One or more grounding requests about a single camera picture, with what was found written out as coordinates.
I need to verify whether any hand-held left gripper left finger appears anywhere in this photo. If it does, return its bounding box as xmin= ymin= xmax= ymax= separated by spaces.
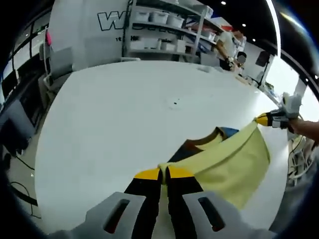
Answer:
xmin=48 ymin=168 xmax=162 ymax=239

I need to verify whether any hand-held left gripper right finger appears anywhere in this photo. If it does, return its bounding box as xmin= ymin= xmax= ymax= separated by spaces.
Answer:
xmin=165 ymin=166 xmax=277 ymax=239

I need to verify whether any yellow blue black garment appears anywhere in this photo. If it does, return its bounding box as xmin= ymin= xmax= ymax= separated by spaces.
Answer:
xmin=158 ymin=121 xmax=272 ymax=210

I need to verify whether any black tripod light stand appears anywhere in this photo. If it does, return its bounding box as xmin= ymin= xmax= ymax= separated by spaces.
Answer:
xmin=255 ymin=51 xmax=271 ymax=88

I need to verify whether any linear ceiling light strip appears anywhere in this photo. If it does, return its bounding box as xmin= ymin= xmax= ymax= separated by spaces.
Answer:
xmin=265 ymin=0 xmax=282 ymax=60

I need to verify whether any grey laptop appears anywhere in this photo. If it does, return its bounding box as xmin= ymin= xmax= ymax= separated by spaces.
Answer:
xmin=200 ymin=53 xmax=220 ymax=68

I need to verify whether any grey metal shelving rack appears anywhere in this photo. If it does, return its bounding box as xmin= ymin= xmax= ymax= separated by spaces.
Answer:
xmin=186 ymin=14 xmax=225 ymax=65
xmin=124 ymin=0 xmax=207 ymax=63

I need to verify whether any dark office desk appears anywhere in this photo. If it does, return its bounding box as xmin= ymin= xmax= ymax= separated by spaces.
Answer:
xmin=0 ymin=74 xmax=48 ymax=155

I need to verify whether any group of white storage boxes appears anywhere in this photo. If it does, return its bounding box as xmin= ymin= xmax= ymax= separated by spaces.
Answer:
xmin=129 ymin=9 xmax=187 ymax=53

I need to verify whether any white floor stand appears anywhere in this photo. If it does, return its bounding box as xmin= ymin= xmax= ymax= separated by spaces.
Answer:
xmin=39 ymin=32 xmax=54 ymax=85

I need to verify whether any black floor cable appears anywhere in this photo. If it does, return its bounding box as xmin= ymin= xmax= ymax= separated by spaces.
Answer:
xmin=9 ymin=181 xmax=42 ymax=220

